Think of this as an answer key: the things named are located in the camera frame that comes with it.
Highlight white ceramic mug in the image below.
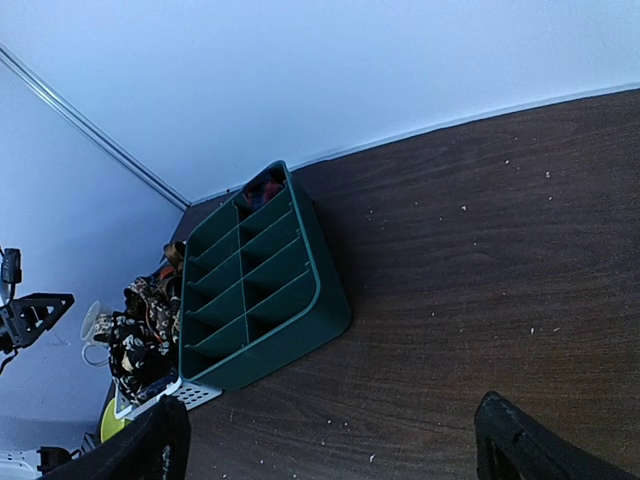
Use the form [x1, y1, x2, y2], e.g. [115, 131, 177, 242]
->
[80, 300, 113, 368]

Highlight green plate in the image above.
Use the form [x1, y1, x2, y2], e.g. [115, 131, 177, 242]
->
[100, 397, 130, 443]

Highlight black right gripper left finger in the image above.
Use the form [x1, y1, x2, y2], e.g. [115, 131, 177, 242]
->
[44, 396, 191, 480]

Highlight red blue rolled tie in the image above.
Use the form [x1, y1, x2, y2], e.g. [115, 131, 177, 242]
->
[242, 171, 284, 212]

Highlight green divided organizer tray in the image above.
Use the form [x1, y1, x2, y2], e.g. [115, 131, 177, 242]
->
[178, 161, 352, 390]

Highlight black white floral tie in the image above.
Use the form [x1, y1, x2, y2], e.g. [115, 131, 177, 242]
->
[108, 312, 177, 404]

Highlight white plastic basket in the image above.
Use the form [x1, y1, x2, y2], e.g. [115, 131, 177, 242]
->
[114, 378, 223, 420]

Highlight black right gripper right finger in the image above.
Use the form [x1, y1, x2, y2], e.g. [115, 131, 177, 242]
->
[474, 391, 635, 479]

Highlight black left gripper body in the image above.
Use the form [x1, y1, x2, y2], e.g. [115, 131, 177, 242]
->
[1, 293, 75, 353]

